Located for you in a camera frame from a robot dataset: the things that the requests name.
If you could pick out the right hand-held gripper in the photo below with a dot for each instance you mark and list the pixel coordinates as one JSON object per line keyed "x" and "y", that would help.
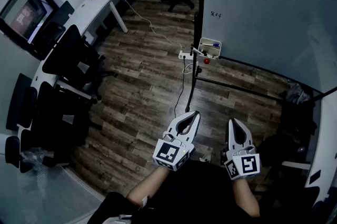
{"x": 248, "y": 165}

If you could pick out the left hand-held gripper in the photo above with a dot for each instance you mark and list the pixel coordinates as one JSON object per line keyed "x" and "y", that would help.
{"x": 168, "y": 153}

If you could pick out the person's right forearm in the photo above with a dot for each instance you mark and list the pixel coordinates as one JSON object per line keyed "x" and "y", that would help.
{"x": 246, "y": 196}

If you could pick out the person's left forearm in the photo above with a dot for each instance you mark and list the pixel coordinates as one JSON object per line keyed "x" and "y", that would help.
{"x": 147, "y": 186}

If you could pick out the white marker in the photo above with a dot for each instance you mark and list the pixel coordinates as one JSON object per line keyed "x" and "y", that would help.
{"x": 197, "y": 51}

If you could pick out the white marker tray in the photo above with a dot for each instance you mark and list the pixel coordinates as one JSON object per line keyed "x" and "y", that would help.
{"x": 213, "y": 52}

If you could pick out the blue-capped marker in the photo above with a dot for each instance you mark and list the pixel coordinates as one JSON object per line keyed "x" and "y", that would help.
{"x": 210, "y": 45}

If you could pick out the black-framed glass whiteboard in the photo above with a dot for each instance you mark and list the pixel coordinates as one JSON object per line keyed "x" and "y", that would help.
{"x": 263, "y": 33}

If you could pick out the person's shoe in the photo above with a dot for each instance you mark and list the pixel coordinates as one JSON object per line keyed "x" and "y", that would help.
{"x": 206, "y": 157}

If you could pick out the person's black clothing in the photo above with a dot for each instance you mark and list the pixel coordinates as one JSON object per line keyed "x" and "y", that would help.
{"x": 194, "y": 191}

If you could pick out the red round magnet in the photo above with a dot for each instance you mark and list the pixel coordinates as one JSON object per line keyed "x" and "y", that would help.
{"x": 207, "y": 61}

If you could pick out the grey plastic bag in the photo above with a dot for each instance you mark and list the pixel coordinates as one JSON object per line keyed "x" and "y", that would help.
{"x": 297, "y": 94}

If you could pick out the white power strip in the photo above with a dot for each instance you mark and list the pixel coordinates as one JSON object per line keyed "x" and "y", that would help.
{"x": 185, "y": 54}

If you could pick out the short white desk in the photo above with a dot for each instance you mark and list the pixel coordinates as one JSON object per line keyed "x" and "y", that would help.
{"x": 323, "y": 138}

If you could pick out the black mesh office chair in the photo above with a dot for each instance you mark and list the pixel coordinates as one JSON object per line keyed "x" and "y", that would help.
{"x": 50, "y": 39}
{"x": 58, "y": 117}
{"x": 71, "y": 54}

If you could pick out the long white desk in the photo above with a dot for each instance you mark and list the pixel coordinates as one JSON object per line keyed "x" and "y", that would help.
{"x": 89, "y": 10}

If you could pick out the clear plastic bag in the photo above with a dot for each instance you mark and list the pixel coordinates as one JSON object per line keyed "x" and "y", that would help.
{"x": 34, "y": 158}

